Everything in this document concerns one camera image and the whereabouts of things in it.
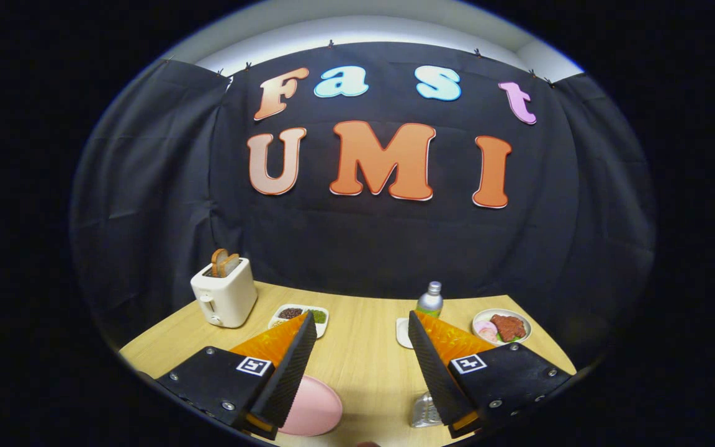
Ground black backdrop cloth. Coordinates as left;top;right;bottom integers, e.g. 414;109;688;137
71;42;656;367

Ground pink round plate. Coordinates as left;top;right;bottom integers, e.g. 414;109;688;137
278;375;344;436

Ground brown meat patty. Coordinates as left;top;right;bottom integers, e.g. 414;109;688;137
490;314;527;343

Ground metal cutlery drainer holder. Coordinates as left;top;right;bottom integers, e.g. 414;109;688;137
410;391;446;428

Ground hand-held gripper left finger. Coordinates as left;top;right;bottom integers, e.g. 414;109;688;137
155;310;318;441

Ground white oval food plate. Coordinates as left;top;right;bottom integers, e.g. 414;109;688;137
472;309;532;346

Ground white toaster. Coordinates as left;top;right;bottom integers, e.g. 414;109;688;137
191;258;258;328

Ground white divided dish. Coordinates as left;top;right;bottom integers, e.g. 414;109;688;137
269;304;330;339

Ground toasted bread slices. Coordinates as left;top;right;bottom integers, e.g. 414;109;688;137
211;248;241;278

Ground green soda bottle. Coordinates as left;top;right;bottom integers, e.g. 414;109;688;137
416;281;444;318

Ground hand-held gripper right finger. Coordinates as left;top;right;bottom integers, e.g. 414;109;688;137
407;309;577;440

